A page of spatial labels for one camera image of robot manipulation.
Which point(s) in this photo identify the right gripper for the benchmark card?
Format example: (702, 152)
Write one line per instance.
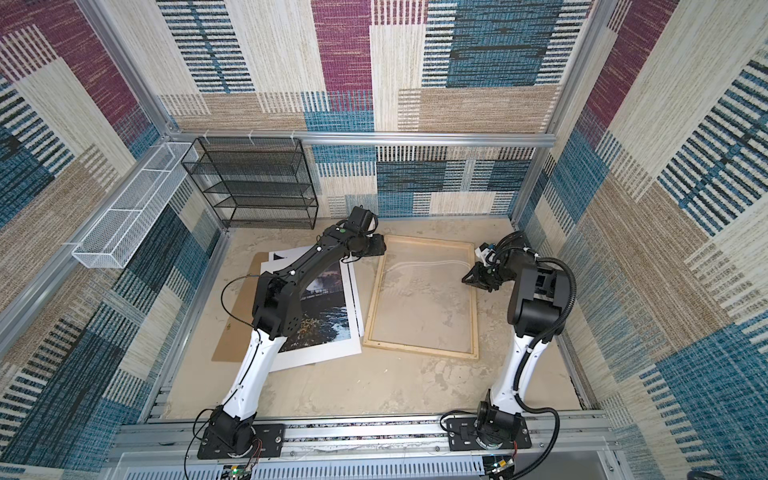
(478, 278)

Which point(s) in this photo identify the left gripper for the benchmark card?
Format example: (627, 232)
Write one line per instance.
(379, 246)

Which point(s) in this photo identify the clear acrylic sheet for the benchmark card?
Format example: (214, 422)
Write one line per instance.
(423, 303)

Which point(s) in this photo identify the wooden picture frame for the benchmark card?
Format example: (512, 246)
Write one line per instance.
(416, 248)

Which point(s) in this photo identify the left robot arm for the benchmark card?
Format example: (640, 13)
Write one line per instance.
(277, 315)

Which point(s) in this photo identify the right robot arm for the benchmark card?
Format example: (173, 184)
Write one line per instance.
(543, 296)

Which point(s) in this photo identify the waterfall photo with white border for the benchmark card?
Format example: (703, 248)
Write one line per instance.
(332, 321)

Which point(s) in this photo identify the brown cardboard backing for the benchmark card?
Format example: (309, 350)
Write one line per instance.
(236, 295)

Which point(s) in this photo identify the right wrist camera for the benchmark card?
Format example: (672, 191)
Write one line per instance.
(485, 253)

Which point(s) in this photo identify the black wire shelf rack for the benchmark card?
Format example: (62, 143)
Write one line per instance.
(254, 182)

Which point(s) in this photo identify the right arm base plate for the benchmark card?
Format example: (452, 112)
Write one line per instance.
(465, 434)

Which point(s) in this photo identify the aluminium front rail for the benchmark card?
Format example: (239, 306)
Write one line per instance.
(372, 447)

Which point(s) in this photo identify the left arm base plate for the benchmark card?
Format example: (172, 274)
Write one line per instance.
(247, 442)

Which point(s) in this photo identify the white mesh wall basket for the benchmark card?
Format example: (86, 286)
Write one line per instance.
(116, 236)

